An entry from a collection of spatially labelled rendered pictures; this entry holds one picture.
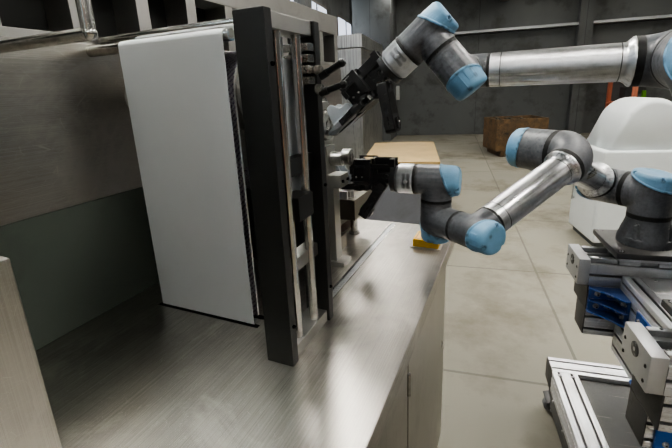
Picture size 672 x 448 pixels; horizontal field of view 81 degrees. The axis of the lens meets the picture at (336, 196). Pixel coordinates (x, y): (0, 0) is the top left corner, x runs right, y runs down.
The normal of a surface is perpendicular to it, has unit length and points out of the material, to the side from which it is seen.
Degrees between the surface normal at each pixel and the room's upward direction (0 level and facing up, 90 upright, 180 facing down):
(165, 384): 0
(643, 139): 90
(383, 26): 90
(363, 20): 90
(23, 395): 90
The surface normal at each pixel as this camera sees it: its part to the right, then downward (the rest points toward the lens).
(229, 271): -0.40, 0.25
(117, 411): -0.04, -0.97
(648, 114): -0.18, 0.26
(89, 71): 0.92, 0.07
